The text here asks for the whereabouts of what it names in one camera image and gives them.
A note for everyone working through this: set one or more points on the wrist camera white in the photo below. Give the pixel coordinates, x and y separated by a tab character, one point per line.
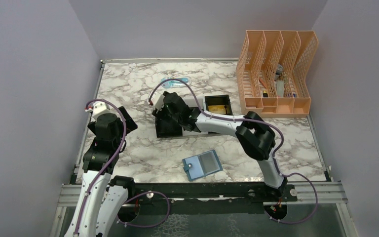
157	103
99	108

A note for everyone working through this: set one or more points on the black tray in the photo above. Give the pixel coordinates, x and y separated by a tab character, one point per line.
166	127
218	104

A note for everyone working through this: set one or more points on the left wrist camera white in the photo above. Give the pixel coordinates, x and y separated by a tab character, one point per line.
99	108

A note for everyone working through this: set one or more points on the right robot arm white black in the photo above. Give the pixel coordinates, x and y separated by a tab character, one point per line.
256	137

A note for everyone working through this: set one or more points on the black right tray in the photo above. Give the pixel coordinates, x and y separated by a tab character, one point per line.
218	104

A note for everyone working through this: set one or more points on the gold card in right tray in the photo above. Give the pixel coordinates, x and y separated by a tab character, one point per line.
217	109

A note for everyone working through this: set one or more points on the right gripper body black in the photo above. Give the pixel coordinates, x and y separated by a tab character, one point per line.
178	120

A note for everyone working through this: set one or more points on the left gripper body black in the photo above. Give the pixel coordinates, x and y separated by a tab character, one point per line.
119	137

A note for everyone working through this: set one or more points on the black left tray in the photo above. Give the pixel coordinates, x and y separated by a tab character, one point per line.
166	127

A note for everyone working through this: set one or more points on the blue leather card holder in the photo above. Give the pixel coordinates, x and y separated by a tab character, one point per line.
201	165

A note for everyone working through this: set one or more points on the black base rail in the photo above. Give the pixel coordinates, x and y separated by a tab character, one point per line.
255	190

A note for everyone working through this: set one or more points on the grey item in organizer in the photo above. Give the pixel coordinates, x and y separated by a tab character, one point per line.
280	88

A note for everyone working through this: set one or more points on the white middle tray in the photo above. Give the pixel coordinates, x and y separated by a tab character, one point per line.
192	103

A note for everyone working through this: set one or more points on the blue blister pack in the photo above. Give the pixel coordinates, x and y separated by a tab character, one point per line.
168	83

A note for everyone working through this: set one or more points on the orange plastic file organizer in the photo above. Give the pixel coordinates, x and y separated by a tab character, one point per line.
261	52

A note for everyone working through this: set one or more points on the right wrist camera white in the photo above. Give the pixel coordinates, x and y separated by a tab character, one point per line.
157	103

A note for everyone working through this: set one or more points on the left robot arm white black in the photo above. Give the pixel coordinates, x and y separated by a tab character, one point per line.
102	194

